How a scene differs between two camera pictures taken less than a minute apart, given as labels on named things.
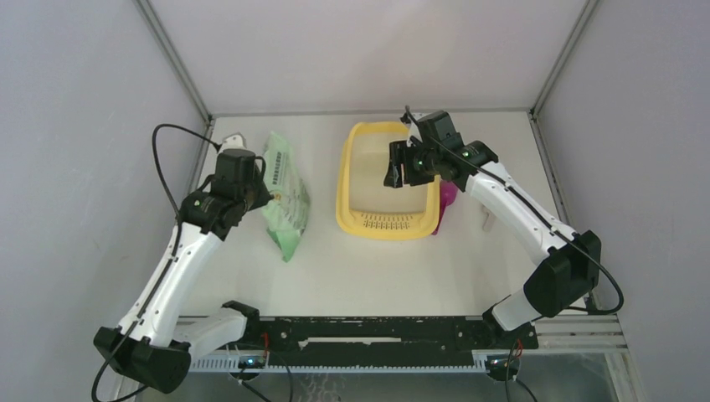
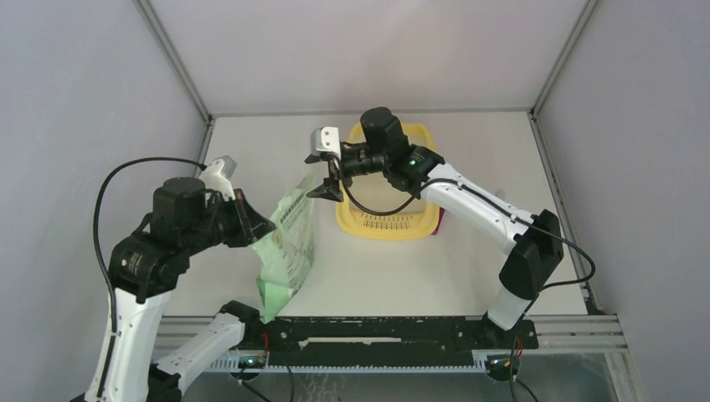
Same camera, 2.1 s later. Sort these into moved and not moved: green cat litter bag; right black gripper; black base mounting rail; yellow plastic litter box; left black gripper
Moved: right black gripper; left black gripper; green cat litter bag
Not moved: yellow plastic litter box; black base mounting rail
